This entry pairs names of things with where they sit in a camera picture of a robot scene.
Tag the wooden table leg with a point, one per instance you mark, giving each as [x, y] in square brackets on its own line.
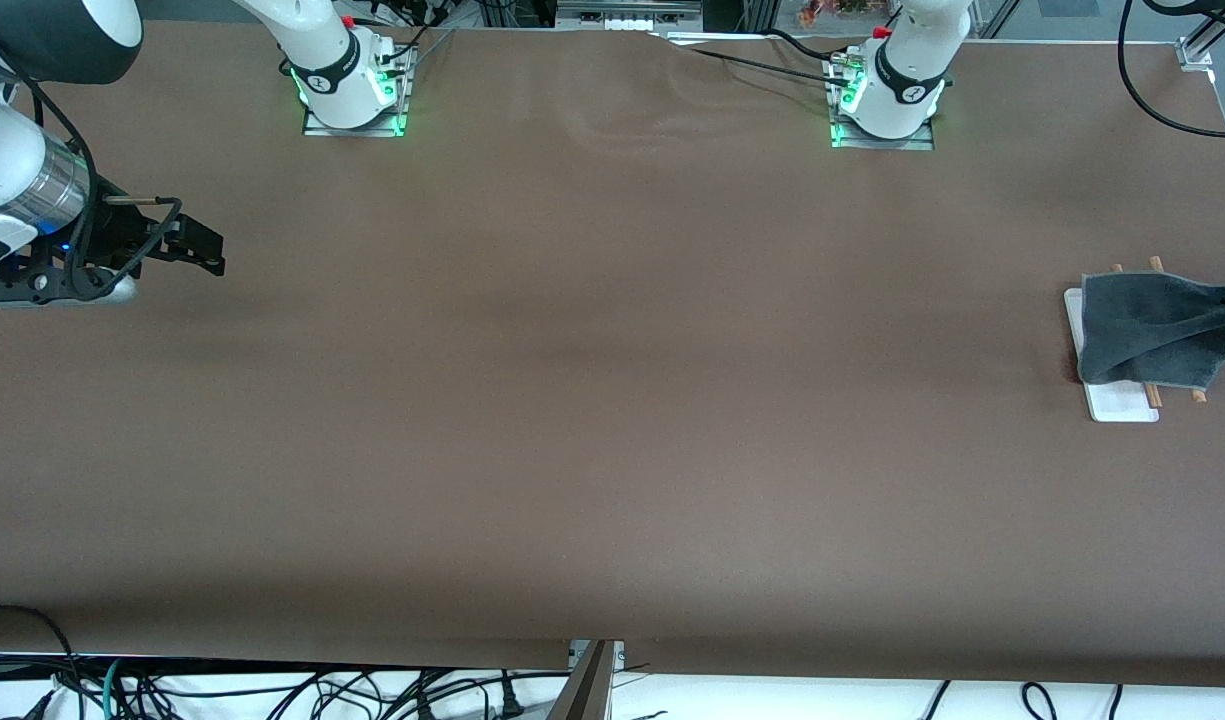
[587, 690]

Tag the pink and grey towel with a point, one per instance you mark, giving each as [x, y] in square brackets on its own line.
[1152, 330]

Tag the white power strip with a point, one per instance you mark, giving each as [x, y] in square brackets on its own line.
[627, 22]

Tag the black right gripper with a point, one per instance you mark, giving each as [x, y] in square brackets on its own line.
[119, 232]

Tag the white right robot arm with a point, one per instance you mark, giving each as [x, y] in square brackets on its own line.
[332, 60]

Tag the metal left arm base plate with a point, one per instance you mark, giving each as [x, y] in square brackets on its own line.
[922, 140]

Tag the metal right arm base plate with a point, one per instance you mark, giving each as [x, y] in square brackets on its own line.
[397, 120]

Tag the wooden chopsticks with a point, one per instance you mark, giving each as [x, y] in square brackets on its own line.
[1122, 405]

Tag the aluminium frame corner bracket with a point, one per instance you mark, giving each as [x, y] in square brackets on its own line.
[1197, 55]

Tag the brown table cover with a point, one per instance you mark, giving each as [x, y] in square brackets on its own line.
[612, 480]

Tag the orange red object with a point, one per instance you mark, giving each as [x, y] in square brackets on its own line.
[822, 12]

